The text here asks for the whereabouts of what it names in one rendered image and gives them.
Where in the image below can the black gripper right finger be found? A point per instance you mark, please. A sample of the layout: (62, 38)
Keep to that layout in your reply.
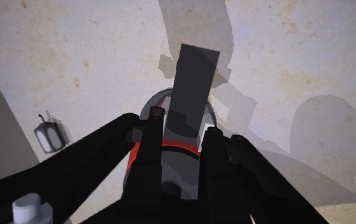
(270, 197)

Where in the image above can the dark grey round disc with centre stud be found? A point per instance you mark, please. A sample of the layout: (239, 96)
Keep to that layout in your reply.
(159, 98)

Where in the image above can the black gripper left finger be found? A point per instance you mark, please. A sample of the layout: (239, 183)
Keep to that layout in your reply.
(51, 191)

